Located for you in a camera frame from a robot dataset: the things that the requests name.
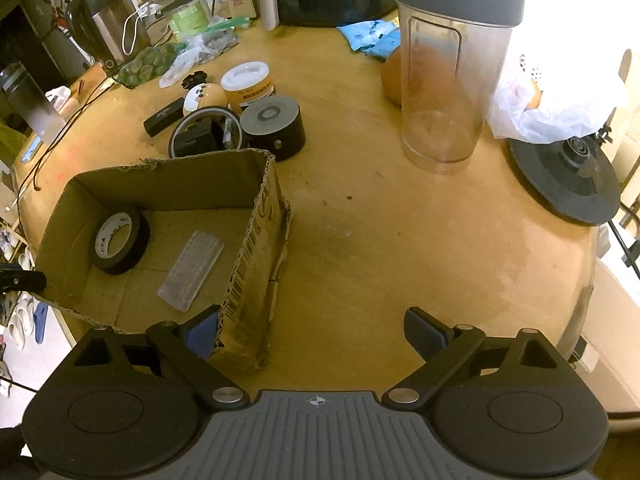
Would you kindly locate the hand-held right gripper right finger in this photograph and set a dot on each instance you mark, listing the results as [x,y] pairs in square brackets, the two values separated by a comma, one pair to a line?
[422,334]

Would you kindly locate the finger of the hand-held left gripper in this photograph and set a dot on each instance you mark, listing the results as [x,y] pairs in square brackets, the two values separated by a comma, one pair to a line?
[22,280]

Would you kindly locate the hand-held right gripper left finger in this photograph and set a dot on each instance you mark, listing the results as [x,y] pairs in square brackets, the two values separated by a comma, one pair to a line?
[202,336]

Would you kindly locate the white slippers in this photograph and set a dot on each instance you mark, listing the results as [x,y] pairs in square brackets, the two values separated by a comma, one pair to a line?
[22,317]

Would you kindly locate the clear plastic case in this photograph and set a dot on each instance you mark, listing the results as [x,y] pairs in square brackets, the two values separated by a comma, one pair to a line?
[192,270]

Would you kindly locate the black tape roll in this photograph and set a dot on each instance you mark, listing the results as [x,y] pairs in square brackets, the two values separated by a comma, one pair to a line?
[122,255]

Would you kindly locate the dark tumbler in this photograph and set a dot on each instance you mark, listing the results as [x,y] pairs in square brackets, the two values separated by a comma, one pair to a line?
[27,100]

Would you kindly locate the black round kettle base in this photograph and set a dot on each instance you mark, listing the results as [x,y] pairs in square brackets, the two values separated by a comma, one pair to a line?
[560,185]

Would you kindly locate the small black rectangular case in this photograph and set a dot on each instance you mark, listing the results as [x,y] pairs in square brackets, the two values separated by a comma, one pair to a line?
[163,116]

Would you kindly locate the black cylindrical speaker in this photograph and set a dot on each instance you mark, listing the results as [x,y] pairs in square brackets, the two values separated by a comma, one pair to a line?
[280,132]

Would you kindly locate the egg-shaped toy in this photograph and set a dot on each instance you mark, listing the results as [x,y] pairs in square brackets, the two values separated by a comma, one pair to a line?
[205,97]

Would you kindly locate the net bag of green fruit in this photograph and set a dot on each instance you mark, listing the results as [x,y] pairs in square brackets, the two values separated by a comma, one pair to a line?
[147,65]

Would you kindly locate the clear shaker bottle grey lid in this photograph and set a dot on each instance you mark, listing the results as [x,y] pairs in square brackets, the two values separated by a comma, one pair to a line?
[452,85]

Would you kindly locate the yellow jar with white lid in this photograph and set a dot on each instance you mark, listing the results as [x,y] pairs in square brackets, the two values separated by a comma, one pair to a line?
[247,87]

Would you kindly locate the small black knob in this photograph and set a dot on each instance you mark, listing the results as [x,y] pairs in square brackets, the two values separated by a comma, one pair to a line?
[194,79]

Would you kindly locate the orange fruit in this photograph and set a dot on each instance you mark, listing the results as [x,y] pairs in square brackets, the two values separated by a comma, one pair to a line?
[392,77]

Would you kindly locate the white plastic bag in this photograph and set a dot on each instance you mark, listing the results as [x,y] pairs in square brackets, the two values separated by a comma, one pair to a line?
[560,105]

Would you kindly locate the steel electric kettle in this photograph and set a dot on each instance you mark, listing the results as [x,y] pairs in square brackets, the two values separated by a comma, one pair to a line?
[107,22]

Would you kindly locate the clear plastic bag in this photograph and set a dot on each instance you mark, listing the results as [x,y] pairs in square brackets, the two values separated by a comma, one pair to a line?
[200,50]

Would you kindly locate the green label jar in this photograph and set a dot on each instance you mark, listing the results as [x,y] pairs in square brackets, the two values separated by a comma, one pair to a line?
[187,17]

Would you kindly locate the green plastic wrapper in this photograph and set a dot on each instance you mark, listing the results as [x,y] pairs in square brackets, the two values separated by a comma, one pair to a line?
[227,24]

